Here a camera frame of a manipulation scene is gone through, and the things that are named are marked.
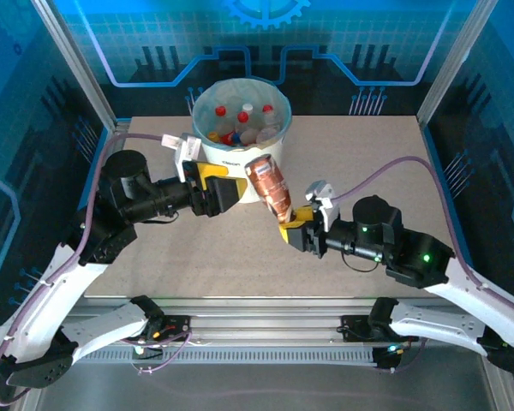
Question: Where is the brown label drink bottle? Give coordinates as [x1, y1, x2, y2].
[243, 153, 295, 224]

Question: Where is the white plastic bin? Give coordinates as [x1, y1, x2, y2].
[191, 76, 293, 206]

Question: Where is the white bin with blue liner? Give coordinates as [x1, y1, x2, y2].
[191, 76, 293, 149]

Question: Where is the clear bottle red cap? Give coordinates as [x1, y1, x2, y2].
[234, 111, 259, 146]

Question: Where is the circuit board with lights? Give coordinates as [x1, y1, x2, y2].
[371, 342, 413, 374]

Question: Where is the small circuit board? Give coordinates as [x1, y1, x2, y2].
[129, 337, 164, 376]

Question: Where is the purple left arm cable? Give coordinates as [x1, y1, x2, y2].
[0, 133, 196, 407]

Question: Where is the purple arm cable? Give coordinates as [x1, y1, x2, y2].
[332, 156, 514, 374]
[0, 133, 196, 407]

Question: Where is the aluminium side rail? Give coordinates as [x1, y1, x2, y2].
[85, 118, 132, 166]

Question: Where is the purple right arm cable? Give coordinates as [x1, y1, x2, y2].
[332, 156, 514, 374]

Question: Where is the aluminium front rail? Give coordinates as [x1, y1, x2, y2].
[36, 296, 498, 350]

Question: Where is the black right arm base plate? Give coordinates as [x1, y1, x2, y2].
[339, 313, 420, 343]

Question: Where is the slotted cable duct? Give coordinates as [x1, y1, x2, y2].
[50, 347, 380, 366]

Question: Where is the aluminium frame post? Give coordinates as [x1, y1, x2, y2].
[415, 0, 500, 125]
[29, 0, 121, 132]

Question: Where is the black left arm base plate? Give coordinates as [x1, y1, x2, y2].
[112, 314, 193, 343]

